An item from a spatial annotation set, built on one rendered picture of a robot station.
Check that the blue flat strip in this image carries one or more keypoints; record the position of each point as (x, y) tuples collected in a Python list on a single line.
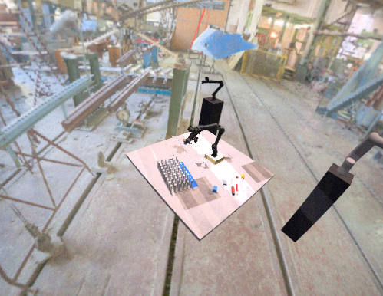
[(194, 183)]

